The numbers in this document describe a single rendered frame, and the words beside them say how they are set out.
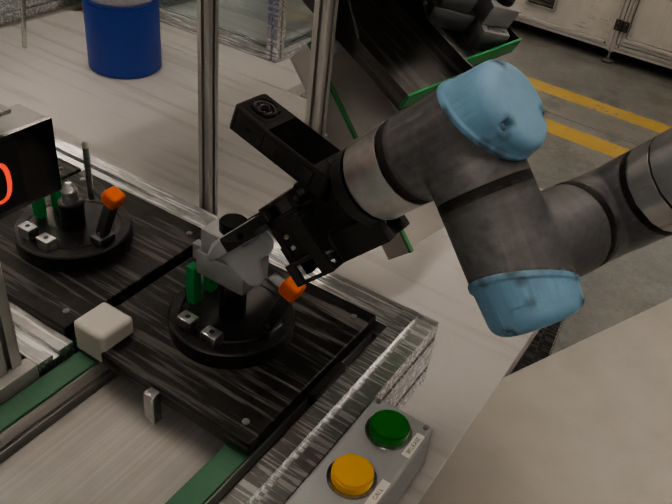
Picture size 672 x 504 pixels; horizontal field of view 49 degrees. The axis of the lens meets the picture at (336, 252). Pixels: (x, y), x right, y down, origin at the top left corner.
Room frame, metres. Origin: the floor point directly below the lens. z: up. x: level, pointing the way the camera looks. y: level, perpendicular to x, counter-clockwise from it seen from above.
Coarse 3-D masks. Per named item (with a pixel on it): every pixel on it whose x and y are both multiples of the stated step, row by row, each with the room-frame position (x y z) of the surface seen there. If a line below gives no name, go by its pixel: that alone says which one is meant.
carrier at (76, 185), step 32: (64, 192) 0.73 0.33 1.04; (128, 192) 0.85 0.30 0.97; (0, 224) 0.74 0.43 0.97; (32, 224) 0.70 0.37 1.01; (64, 224) 0.72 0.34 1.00; (96, 224) 0.74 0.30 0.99; (128, 224) 0.75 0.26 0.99; (160, 224) 0.79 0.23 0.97; (192, 224) 0.80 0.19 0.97; (0, 256) 0.68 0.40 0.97; (32, 256) 0.67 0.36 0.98; (64, 256) 0.67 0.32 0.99; (96, 256) 0.68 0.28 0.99; (128, 256) 0.71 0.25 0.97; (160, 256) 0.72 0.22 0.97; (32, 288) 0.63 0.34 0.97; (64, 288) 0.64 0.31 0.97; (96, 288) 0.64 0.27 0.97; (128, 288) 0.65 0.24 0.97; (64, 320) 0.58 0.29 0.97
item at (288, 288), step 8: (272, 280) 0.58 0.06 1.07; (280, 280) 0.58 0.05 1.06; (288, 280) 0.57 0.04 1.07; (280, 288) 0.57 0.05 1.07; (288, 288) 0.57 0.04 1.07; (296, 288) 0.57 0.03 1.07; (304, 288) 0.57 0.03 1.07; (280, 296) 0.57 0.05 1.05; (288, 296) 0.56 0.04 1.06; (296, 296) 0.56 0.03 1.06; (280, 304) 0.57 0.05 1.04; (288, 304) 0.57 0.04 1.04; (272, 312) 0.58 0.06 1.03; (280, 312) 0.57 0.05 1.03; (272, 320) 0.58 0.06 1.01; (280, 320) 0.59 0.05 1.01; (272, 328) 0.58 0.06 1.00
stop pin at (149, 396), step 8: (144, 392) 0.50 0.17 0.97; (152, 392) 0.50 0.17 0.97; (144, 400) 0.50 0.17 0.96; (152, 400) 0.49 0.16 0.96; (160, 400) 0.50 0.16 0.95; (144, 408) 0.50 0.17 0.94; (152, 408) 0.49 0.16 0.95; (160, 408) 0.50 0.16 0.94; (152, 416) 0.49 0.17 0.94; (160, 416) 0.50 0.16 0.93
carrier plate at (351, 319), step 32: (192, 256) 0.73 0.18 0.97; (160, 288) 0.66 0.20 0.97; (320, 288) 0.70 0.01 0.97; (160, 320) 0.60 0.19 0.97; (320, 320) 0.64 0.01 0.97; (352, 320) 0.64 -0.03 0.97; (128, 352) 0.55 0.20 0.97; (160, 352) 0.55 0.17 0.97; (288, 352) 0.58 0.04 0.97; (320, 352) 0.58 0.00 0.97; (160, 384) 0.51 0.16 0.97; (192, 384) 0.52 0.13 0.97; (224, 384) 0.52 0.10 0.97; (256, 384) 0.53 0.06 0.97; (288, 384) 0.53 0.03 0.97; (192, 416) 0.48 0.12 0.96; (224, 416) 0.48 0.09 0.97; (256, 416) 0.48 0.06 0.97; (256, 448) 0.46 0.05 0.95
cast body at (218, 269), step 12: (228, 216) 0.62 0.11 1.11; (240, 216) 0.62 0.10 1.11; (204, 228) 0.61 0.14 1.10; (216, 228) 0.61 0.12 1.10; (228, 228) 0.60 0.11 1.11; (204, 240) 0.60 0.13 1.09; (252, 240) 0.61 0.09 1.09; (204, 252) 0.60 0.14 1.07; (204, 264) 0.60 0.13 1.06; (216, 264) 0.59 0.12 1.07; (264, 264) 0.61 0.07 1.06; (216, 276) 0.59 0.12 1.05; (228, 276) 0.59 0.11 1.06; (264, 276) 0.61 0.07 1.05; (228, 288) 0.59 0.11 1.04; (240, 288) 0.58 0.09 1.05
